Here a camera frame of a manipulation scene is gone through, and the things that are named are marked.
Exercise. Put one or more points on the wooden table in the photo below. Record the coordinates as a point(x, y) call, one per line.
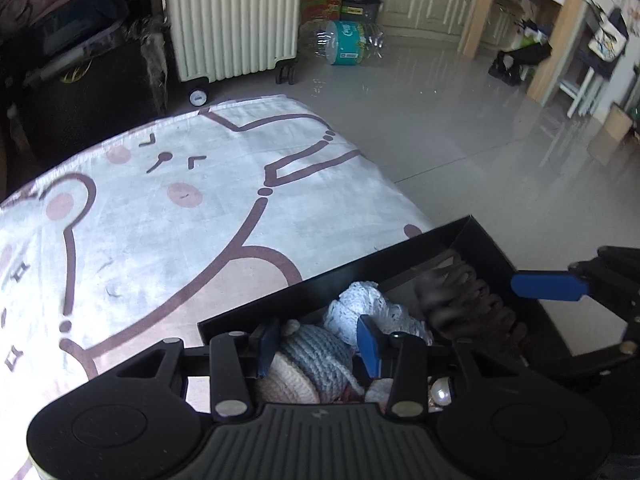
point(565, 22)

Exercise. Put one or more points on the black claw hair clip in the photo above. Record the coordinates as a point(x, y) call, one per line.
point(454, 302)

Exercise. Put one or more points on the grey crochet mouse doll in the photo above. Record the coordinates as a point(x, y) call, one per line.
point(311, 366)

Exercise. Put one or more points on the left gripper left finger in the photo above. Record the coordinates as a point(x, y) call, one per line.
point(236, 361)

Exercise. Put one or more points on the large plastic water bottle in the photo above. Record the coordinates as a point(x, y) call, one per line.
point(342, 43)

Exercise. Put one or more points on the cartoon bear bed sheet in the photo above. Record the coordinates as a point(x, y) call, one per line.
point(146, 234)

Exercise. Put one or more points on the pink crochet bunny doll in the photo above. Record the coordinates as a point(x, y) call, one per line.
point(378, 392)

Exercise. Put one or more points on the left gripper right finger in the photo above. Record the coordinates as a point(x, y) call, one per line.
point(402, 358)

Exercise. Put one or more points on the white ribbed suitcase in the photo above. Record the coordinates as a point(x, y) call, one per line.
point(222, 39)

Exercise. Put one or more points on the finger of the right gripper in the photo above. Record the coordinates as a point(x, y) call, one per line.
point(549, 285)

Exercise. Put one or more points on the black cardboard box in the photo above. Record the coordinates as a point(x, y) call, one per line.
point(393, 269)

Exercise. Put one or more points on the black trash bin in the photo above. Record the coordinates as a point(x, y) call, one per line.
point(360, 10)

